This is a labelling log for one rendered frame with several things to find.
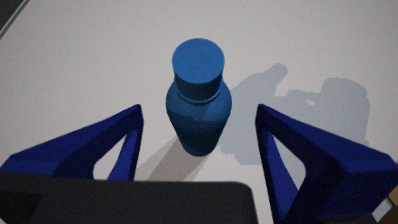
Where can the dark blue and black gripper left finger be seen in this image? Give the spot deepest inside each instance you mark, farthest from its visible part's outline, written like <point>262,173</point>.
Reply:
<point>75,154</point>

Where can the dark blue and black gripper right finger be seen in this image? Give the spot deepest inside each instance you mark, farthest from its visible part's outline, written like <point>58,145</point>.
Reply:
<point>342,177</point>

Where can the blue bottle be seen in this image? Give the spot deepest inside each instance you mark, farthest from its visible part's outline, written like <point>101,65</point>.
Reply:
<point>198,102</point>

